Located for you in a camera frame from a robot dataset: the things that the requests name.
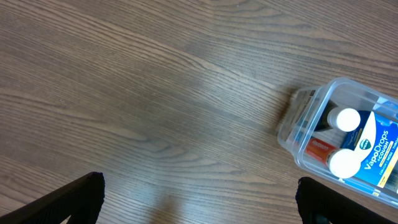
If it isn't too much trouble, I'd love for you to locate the clear plastic container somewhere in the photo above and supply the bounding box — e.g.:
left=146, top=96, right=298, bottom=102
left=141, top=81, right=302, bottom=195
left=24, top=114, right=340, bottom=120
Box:
left=277, top=78, right=397, bottom=207

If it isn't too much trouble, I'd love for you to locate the blue Vicks VapoDrops box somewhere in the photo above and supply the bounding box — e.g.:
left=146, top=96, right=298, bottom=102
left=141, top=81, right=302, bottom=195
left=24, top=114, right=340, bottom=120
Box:
left=341, top=100, right=397, bottom=192

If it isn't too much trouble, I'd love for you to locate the orange tube white cap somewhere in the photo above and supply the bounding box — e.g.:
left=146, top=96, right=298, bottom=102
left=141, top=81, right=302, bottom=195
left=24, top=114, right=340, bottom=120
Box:
left=305, top=138, right=361, bottom=179

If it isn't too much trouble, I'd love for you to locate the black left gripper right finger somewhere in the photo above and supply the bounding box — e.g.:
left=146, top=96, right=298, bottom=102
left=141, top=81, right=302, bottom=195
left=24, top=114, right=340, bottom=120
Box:
left=295, top=177, right=394, bottom=224

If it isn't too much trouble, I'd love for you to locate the black tube white cap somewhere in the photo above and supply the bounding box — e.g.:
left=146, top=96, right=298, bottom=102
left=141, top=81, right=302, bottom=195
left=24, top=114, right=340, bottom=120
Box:
left=314, top=100, right=361, bottom=132

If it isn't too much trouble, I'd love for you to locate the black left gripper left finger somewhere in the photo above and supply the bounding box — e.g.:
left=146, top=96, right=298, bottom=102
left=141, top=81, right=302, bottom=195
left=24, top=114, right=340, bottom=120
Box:
left=1, top=172, right=105, bottom=224

